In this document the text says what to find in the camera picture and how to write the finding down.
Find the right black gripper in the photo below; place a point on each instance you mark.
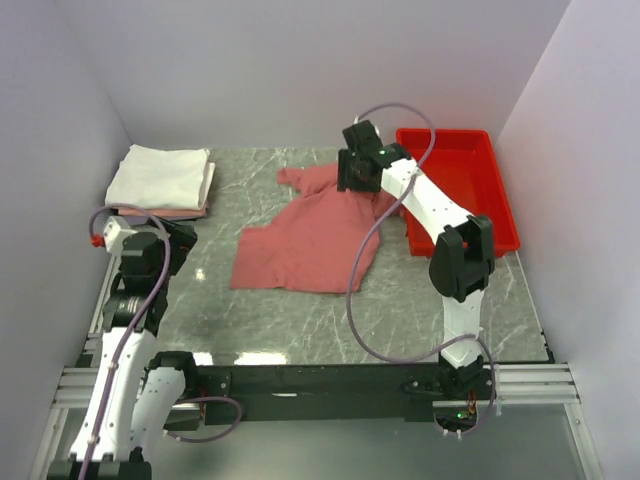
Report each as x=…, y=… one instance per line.
x=344, y=180

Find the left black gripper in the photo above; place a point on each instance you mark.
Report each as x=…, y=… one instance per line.
x=181, y=240

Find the pink red t shirt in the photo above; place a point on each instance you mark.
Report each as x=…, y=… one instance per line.
x=311, y=244

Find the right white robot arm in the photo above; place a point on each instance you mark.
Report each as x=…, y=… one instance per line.
x=463, y=259

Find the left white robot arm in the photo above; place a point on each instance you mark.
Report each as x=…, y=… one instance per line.
x=136, y=385

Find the white folded t shirt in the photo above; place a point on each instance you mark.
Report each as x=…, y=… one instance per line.
x=159, y=179

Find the red plastic bin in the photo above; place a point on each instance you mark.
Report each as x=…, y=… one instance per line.
x=463, y=165

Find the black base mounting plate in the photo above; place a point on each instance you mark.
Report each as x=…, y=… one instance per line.
x=342, y=392

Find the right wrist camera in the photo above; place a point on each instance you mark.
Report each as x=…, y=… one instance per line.
x=359, y=120

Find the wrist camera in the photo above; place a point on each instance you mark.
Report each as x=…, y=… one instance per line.
x=114, y=233
x=359, y=120

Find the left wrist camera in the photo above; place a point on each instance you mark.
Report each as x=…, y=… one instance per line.
x=114, y=233

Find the aluminium frame rail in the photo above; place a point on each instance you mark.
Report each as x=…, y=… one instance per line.
x=517, y=384

